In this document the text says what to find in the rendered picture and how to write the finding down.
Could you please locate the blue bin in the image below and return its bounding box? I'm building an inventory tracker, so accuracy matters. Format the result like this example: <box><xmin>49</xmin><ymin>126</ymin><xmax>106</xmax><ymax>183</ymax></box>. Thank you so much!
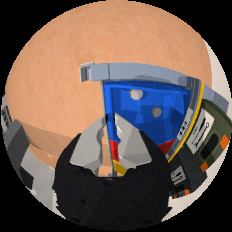
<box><xmin>104</xmin><ymin>81</ymin><xmax>191</xmax><ymax>145</ymax></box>

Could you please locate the olive green tool case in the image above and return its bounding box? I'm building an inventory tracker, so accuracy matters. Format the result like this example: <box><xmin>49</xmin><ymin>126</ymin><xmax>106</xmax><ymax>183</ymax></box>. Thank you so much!
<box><xmin>183</xmin><ymin>98</ymin><xmax>232</xmax><ymax>176</ymax></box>

